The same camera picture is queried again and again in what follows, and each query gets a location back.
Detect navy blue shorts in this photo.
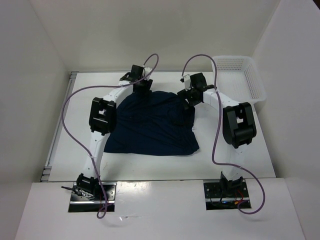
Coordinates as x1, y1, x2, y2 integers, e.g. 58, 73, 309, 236
104, 91, 200, 156

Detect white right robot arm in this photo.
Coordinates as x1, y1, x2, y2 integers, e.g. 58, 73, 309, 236
177, 73, 257, 197

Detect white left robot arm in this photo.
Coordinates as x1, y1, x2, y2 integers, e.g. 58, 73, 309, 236
76, 65, 153, 200

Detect white plastic laundry basket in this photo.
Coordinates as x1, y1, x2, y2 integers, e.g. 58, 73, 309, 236
212, 55, 267, 104

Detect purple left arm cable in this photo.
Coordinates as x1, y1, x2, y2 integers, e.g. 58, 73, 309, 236
61, 53, 160, 220

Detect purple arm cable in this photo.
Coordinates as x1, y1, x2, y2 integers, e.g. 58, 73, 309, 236
181, 53, 266, 216
61, 53, 160, 220

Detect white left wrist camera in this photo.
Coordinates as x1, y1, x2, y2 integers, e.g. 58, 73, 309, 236
142, 66, 152, 80

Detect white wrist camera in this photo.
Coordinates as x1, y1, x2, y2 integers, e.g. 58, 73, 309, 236
142, 66, 152, 80
180, 74, 192, 91

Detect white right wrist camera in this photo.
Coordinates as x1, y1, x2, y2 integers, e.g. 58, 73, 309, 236
180, 74, 192, 91

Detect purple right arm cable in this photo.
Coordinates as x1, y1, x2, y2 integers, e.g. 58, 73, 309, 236
181, 53, 266, 216

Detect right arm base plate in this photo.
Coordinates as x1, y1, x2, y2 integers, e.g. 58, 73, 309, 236
203, 179, 252, 211

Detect aluminium table edge rail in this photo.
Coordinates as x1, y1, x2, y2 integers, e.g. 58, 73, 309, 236
39, 71, 78, 183

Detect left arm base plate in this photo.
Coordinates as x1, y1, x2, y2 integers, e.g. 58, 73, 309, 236
68, 182, 117, 213

